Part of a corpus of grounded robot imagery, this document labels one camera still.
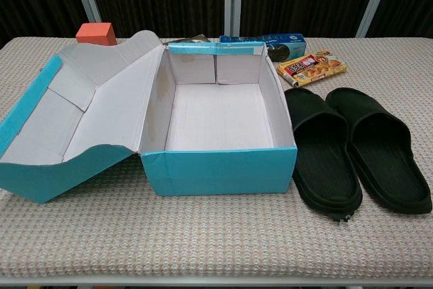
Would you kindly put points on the black slipper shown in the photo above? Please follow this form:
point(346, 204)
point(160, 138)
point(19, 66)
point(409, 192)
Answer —
point(314, 113)
point(372, 116)

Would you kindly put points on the light blue shoe box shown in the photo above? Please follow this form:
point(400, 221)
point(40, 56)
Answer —
point(216, 174)

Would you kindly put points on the yellow curry box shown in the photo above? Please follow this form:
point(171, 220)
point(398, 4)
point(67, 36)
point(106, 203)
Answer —
point(314, 69)

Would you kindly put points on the orange cube block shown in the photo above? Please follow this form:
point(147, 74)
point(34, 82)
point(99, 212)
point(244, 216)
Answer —
point(94, 33)

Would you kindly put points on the gold foil snack packet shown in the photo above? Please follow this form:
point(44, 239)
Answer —
point(198, 39)

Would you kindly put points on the beige woven tablecloth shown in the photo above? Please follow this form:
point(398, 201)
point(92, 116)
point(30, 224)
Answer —
point(216, 235)

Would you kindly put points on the long blue carton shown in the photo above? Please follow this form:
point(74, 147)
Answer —
point(294, 45)

